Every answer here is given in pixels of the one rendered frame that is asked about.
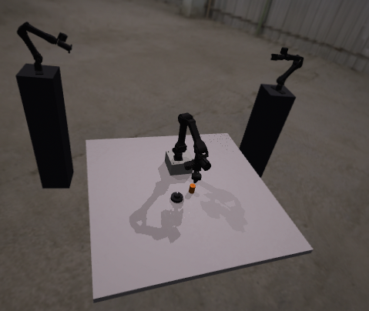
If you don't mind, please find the orange knob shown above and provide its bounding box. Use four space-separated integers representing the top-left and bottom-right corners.
189 184 196 194

